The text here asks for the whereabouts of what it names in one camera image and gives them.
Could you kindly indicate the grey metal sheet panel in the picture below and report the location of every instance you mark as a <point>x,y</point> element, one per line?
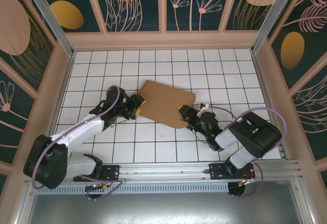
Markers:
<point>166,208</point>

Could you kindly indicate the brown cardboard box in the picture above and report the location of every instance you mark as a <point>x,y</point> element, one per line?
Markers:
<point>163,101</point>

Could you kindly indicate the aluminium corner post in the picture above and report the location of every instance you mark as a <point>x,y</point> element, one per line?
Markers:
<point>47,14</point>
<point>273,14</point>

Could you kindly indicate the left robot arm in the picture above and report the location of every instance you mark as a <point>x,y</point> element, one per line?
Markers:
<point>46,162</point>

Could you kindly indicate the aluminium mounting rail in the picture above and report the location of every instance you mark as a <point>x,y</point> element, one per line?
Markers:
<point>166,170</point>

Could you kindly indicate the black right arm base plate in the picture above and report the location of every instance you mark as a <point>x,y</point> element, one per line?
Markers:
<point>217,170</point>

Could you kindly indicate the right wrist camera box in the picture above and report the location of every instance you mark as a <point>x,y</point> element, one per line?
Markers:
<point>203,108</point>

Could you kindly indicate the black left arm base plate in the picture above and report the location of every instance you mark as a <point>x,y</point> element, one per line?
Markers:
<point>112,171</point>

